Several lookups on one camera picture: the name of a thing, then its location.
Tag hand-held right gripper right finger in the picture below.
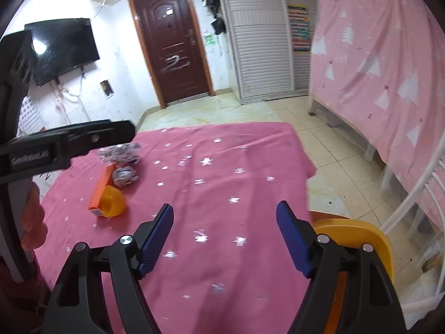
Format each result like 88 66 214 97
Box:
276 201 406 334

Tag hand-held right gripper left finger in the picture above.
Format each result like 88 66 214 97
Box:
43 203 174 334

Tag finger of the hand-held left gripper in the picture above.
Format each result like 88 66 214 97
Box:
45 120 136 159

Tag orange plastic bin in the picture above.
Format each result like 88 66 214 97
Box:
308 212 395 334

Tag person's left forearm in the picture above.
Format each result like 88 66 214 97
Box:
0 250 53 334

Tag person's left hand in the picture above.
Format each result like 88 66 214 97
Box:
21 181 48 251

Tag large patterned crumpled packet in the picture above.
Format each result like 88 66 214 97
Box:
99 143 141 166

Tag small patterned crumpled wrapper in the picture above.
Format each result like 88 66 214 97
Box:
111 167 140 185

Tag orange cardboard box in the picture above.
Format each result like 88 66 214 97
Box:
88 165 115 213

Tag pink star tablecloth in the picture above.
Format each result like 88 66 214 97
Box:
33 122 317 334

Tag brown door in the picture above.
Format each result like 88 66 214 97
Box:
128 0 213 109

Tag white metal chair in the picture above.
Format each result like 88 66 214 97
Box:
379 160 445 321

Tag white louvered wardrobe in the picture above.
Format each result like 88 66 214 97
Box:
217 0 318 103

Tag pink tree print curtain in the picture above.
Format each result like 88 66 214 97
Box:
309 0 445 227

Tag white patterned wall panel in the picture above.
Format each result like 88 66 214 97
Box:
17 97 46 136

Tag black wall television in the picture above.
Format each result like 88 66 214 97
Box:
24 17 101 87

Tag white bed frame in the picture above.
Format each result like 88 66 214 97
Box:
309 95 393 190

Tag colourful wall poster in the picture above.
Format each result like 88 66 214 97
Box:
288 3 311 53

